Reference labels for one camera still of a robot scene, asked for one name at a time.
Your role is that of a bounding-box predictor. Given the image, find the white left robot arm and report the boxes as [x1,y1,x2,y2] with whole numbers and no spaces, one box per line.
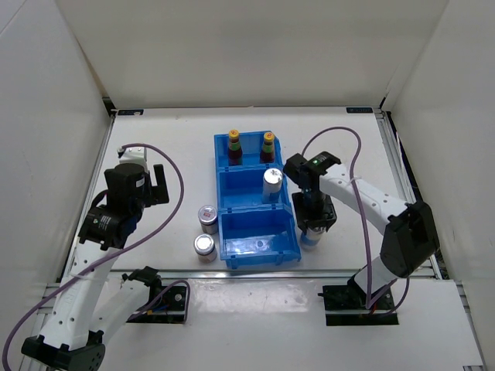
[21,163,169,370]

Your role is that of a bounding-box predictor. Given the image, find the silver blue shaker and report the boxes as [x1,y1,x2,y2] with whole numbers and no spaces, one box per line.
[262,168,283,203]
[299,228,325,250]

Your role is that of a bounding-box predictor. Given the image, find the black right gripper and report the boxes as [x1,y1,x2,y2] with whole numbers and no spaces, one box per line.
[292,189,337,233]

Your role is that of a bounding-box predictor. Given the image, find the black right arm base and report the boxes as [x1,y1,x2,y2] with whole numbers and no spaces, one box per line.
[318,285,399,327]

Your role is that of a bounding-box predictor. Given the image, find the blue storage bin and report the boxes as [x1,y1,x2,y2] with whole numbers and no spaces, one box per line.
[216,165,292,213]
[218,206,302,269]
[213,131,283,169]

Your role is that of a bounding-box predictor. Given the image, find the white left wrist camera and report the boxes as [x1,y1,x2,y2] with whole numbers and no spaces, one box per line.
[117,147,149,172]

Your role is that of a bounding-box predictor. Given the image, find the aluminium frame rail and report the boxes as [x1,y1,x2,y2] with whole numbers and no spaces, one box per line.
[373,110,488,371]

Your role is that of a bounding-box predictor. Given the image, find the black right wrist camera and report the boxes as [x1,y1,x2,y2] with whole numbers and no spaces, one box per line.
[283,153,309,189]

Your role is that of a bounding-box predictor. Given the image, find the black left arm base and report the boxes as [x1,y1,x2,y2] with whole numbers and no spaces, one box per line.
[127,280,191,325]

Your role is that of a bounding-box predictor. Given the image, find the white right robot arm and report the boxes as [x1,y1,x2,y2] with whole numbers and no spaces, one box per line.
[283,151,439,309]

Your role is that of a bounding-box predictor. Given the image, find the blue far storage bin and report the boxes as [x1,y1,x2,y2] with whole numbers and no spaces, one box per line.
[213,131,283,169]

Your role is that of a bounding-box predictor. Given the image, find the blue near storage bin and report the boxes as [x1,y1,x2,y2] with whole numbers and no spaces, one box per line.
[218,206,302,269]

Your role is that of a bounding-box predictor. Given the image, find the blue middle storage bin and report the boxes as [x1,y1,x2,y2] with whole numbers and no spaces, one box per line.
[216,165,292,213]

